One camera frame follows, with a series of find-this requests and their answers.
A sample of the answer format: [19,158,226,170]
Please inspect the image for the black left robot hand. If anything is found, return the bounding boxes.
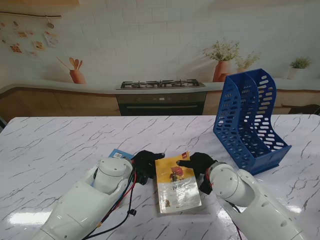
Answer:
[131,150,166,180]

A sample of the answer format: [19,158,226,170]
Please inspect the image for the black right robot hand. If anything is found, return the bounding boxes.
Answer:
[176,152,218,177]

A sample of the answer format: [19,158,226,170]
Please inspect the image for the blue paperback book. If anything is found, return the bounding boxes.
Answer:
[108,148,136,161]

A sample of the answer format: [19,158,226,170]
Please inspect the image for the yellow and white paperback book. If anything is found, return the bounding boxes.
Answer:
[154,151,203,215]

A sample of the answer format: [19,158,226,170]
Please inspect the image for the blue perforated plastic file rack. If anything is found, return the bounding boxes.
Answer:
[212,67,293,178]

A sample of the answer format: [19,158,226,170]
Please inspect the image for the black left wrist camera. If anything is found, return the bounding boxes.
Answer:
[136,172,150,186]

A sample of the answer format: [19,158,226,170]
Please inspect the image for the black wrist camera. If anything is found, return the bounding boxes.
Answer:
[199,176,213,195]
[136,172,150,186]

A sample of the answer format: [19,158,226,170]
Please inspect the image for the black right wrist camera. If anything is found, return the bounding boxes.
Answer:
[199,176,213,195]

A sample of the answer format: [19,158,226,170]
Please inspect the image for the red and black left arm cables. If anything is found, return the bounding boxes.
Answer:
[84,162,138,240]

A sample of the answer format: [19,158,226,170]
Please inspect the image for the red and black arm cables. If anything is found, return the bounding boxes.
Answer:
[231,202,245,240]
[84,162,138,240]

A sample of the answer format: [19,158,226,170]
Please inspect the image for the red and black right arm cables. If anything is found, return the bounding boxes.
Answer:
[231,202,245,240]

